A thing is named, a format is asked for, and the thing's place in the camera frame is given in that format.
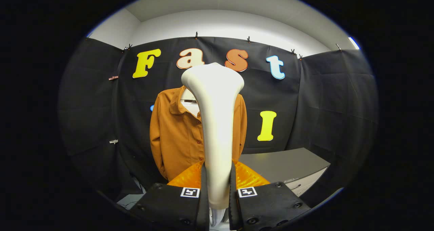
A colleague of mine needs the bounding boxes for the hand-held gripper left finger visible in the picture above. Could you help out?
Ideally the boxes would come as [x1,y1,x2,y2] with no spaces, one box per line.
[129,161,210,231]

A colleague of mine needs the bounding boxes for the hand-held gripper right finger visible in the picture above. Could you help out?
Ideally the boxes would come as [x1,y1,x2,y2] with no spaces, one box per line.
[229,160,312,231]

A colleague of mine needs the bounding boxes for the orange button-up shirt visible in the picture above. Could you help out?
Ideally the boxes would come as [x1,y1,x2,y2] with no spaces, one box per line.
[150,86,248,181]

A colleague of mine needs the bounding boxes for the white garment steamer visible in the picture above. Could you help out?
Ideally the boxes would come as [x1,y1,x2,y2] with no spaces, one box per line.
[181,62,244,225]

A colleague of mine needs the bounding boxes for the grey cabinet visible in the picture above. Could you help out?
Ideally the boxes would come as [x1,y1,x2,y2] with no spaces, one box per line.
[239,148,331,197]

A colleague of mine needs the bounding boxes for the white mannequin torso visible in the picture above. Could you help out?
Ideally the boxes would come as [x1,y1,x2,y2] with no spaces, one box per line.
[180,88,201,118]

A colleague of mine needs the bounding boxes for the black backdrop cloth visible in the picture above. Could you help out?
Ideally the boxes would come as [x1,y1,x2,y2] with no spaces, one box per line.
[58,36,379,204]

